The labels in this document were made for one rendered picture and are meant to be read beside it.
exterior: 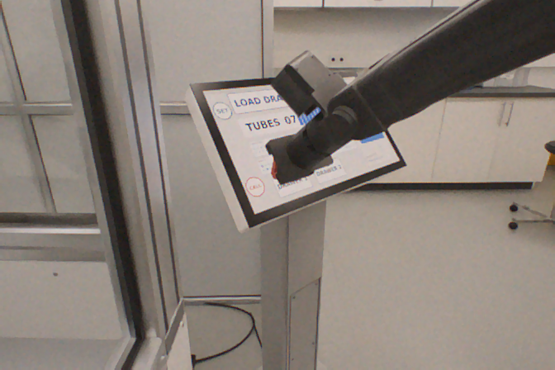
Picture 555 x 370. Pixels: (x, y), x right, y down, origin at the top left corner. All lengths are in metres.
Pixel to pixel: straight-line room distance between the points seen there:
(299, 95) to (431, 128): 2.69
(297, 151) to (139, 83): 0.24
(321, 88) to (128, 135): 0.23
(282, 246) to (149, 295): 0.55
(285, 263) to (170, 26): 0.98
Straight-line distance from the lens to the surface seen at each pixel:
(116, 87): 0.28
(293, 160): 0.48
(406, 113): 0.33
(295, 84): 0.42
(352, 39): 3.44
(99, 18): 0.28
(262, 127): 0.70
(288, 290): 0.96
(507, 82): 3.62
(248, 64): 1.37
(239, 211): 0.61
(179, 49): 1.40
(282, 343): 1.09
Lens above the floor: 1.27
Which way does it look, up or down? 21 degrees down
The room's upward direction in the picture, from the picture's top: straight up
